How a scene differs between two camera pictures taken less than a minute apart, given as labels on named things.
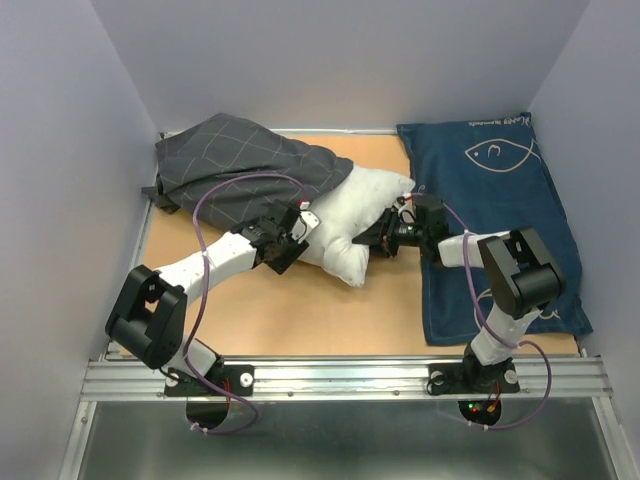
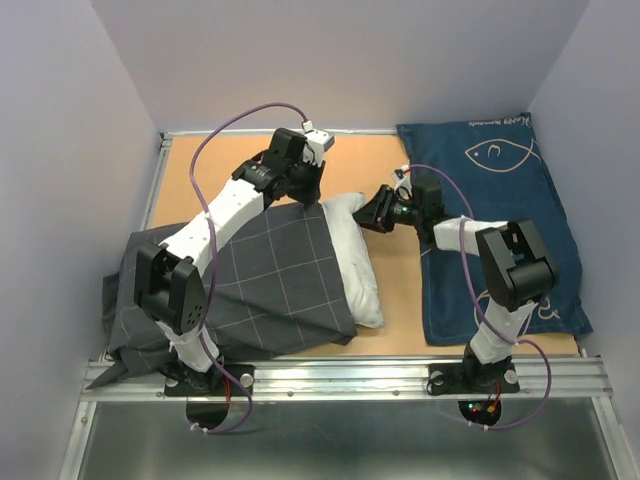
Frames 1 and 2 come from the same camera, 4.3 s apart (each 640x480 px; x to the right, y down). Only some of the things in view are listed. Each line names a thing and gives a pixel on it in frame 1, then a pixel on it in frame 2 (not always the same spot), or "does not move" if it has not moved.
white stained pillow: [346, 210] → [353, 257]
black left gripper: [280, 264] → [314, 193]
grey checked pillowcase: [225, 144] → [274, 284]
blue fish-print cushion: [490, 175] does not move
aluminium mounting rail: [539, 379] does not move
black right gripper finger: [371, 236] → [369, 216]
